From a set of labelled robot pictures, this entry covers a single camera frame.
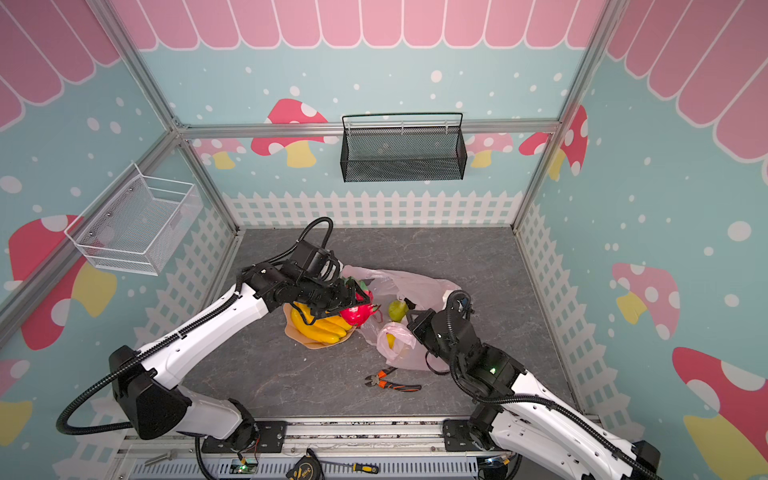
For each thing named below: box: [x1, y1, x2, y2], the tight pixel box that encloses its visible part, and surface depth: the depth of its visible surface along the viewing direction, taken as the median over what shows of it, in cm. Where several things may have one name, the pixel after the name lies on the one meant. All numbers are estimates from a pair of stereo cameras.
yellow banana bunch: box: [291, 301, 352, 344], surface depth 88 cm
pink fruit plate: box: [283, 302, 356, 350], surface depth 87 cm
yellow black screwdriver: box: [319, 460, 379, 474], surface depth 71 cm
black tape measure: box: [286, 448, 325, 480], surface depth 70 cm
